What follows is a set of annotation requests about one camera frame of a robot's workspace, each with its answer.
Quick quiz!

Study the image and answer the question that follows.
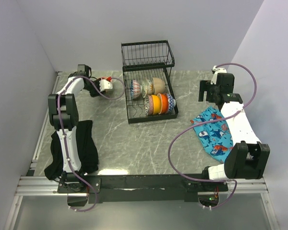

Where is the red pattern blue zigzag bowl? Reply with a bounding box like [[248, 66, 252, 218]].
[[166, 93, 176, 113]]

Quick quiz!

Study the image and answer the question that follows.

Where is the blue triangle pattern bowl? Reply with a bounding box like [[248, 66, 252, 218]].
[[130, 80, 142, 100]]

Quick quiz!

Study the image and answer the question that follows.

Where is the beige bowl white inside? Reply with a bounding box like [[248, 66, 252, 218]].
[[153, 78, 165, 95]]

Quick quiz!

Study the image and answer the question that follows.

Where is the white pinkish bowl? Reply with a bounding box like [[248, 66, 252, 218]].
[[157, 93, 168, 115]]

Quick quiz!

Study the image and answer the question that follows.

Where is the orange bowl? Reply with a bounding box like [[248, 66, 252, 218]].
[[151, 95, 162, 115]]

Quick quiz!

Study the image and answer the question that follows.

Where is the cream floral seahorse bowl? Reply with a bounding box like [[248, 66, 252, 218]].
[[141, 78, 154, 98]]

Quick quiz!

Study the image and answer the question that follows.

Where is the grey leaf pattern bowl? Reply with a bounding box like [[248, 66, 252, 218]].
[[144, 95, 153, 116]]

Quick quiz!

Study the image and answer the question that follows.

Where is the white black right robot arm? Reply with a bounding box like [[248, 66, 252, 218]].
[[199, 69, 270, 191]]

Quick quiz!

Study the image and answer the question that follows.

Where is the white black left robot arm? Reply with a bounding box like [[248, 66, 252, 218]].
[[45, 65, 113, 193]]

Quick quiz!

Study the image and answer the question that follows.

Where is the black two-tier dish rack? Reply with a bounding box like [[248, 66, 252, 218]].
[[121, 40, 178, 124]]

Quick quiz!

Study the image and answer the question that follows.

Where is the blue shark print cloth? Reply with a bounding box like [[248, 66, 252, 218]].
[[190, 106, 233, 163]]

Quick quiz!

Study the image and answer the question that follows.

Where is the black cloth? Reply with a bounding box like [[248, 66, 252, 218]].
[[44, 120, 99, 180]]

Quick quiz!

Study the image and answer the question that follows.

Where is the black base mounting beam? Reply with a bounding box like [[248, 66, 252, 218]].
[[57, 172, 228, 206]]

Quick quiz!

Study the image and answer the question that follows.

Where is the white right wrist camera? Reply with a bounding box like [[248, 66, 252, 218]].
[[211, 66, 227, 85]]

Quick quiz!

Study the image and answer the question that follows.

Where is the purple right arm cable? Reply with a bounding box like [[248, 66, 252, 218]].
[[168, 63, 257, 209]]

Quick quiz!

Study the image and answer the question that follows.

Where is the aluminium frame rail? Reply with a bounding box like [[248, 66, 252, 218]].
[[14, 176, 269, 196]]

